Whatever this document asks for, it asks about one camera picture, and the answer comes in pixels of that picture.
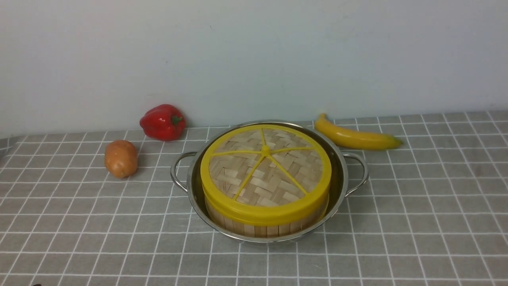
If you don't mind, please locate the yellow bamboo steamer lid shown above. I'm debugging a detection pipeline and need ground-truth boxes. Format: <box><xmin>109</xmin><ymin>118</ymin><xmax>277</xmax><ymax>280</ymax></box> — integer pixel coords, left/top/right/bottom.
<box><xmin>200</xmin><ymin>124</ymin><xmax>332</xmax><ymax>228</ymax></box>

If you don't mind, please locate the yellow rimmed bamboo steamer basket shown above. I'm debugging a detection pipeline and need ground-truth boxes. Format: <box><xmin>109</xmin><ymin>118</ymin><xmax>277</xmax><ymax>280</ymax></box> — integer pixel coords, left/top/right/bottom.
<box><xmin>204</xmin><ymin>192</ymin><xmax>329</xmax><ymax>239</ymax></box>

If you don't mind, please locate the stainless steel pot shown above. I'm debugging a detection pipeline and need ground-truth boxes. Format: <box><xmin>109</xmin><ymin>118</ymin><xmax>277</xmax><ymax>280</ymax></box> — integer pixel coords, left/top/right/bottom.
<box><xmin>170</xmin><ymin>120</ymin><xmax>369</xmax><ymax>245</ymax></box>

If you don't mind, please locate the red bell pepper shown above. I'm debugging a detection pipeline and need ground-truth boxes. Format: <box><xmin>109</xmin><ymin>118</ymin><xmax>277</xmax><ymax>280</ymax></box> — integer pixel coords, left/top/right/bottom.
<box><xmin>139</xmin><ymin>104</ymin><xmax>186</xmax><ymax>141</ymax></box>

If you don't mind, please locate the yellow banana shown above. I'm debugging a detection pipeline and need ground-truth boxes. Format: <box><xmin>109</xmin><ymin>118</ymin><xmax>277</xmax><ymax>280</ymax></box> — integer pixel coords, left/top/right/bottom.
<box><xmin>314</xmin><ymin>113</ymin><xmax>403</xmax><ymax>150</ymax></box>

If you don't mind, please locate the brown potato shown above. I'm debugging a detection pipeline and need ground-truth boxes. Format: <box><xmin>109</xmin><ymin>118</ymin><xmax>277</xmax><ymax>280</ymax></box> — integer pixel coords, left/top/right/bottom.
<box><xmin>104</xmin><ymin>140</ymin><xmax>138</xmax><ymax>179</ymax></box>

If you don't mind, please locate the grey checked tablecloth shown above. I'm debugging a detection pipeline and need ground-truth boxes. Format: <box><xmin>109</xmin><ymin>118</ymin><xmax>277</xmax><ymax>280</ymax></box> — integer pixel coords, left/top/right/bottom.
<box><xmin>0</xmin><ymin>110</ymin><xmax>508</xmax><ymax>286</ymax></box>

